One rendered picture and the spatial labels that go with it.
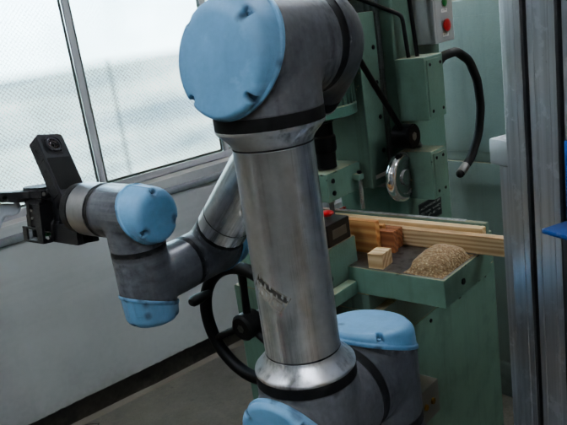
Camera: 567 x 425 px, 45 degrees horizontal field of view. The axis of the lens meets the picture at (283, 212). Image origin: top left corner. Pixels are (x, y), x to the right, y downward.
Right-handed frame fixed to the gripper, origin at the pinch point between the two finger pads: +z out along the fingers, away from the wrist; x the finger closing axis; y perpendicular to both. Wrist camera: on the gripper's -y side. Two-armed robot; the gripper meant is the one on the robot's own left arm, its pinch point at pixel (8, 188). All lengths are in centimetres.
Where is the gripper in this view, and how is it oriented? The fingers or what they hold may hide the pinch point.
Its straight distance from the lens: 117.6
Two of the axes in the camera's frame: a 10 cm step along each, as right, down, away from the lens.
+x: 6.2, -1.6, 7.6
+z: -7.8, -0.6, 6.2
